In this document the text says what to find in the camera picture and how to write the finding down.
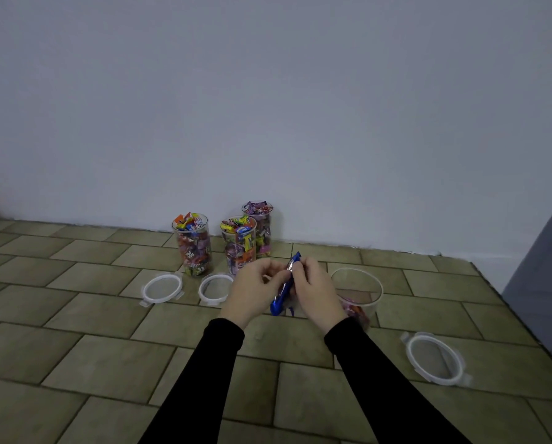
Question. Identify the grey panel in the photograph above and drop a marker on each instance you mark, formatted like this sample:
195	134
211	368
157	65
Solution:
544	291

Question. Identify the clear jar with orange candies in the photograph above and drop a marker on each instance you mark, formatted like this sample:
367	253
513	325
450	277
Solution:
193	247

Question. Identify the person's left fingers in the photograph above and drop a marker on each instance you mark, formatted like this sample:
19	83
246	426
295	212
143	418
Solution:
271	270

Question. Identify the person's right hand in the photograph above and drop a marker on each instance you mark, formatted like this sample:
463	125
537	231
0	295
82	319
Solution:
320	298

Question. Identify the person's right fingers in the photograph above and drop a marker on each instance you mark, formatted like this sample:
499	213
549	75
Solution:
306	272

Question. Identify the red candies in open jar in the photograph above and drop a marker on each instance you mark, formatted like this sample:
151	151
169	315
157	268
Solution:
355	314

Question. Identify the person's left hand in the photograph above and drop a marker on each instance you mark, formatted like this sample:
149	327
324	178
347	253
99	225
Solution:
246	293

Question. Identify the person's left forearm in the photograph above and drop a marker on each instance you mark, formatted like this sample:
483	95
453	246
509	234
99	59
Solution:
197	388

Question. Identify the open clear plastic jar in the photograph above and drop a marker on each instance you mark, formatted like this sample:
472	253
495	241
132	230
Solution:
368	286

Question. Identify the white-rimmed clear jar lid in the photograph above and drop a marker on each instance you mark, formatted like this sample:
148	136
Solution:
208	298
435	360
162	289

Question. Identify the clear jar with yellow candies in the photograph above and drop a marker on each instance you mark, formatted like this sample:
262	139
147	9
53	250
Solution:
239	247

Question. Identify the person's right forearm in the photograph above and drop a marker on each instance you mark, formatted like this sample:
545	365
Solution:
382	393

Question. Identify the clear jar with purple candies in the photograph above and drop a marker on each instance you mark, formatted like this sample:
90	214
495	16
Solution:
262	226

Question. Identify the blue candy packet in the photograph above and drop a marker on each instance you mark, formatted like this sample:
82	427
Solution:
283	295

